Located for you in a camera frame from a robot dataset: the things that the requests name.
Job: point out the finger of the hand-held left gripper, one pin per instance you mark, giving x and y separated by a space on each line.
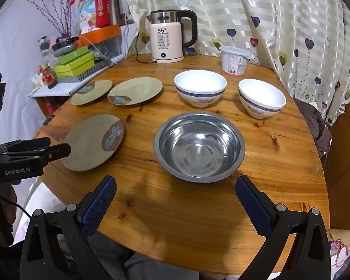
38 143
58 151

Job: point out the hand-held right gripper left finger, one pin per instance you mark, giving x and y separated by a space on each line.
100 204

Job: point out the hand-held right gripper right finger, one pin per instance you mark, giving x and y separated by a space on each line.
252 204

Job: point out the stainless steel bowl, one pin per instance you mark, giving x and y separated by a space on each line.
199 148

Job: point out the small white blue-banded bowl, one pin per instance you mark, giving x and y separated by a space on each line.
261 94

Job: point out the large white blue-banded bowl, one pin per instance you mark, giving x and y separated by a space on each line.
199 83

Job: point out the white bedsheet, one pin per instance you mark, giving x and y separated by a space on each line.
43 195

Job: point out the red bottle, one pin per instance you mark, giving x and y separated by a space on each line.
50 106

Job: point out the white side shelf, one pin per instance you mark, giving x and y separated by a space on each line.
46 92

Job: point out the red label jar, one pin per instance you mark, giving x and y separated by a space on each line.
49 78

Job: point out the lime green box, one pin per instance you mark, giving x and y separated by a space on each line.
65 73
78 64

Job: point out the zigzag patterned tray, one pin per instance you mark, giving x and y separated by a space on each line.
84 75

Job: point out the person's grey trousers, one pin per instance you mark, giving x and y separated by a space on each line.
151 268

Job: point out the dark green box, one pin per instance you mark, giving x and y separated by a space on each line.
73 56

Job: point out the glass bottle with black cap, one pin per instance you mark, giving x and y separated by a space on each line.
43 46

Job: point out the grey round device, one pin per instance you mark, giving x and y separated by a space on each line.
64 48

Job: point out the wooden cabinet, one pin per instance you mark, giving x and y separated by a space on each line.
344 166

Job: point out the pink patterned cloth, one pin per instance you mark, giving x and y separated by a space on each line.
342 248

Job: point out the brown dotted cloth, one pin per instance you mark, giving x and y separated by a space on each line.
315 122

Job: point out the purple flower branches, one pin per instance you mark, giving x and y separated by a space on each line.
64 29

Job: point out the clear container with orange lid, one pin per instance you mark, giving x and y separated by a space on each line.
102 32

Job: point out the white plastic tub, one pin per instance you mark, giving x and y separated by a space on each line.
234 62

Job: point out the red colourful package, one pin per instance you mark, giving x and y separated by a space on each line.
102 5

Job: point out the cream electric kettle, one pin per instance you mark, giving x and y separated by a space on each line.
166 40

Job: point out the heart-print striped curtain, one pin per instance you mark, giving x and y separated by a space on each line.
250 5

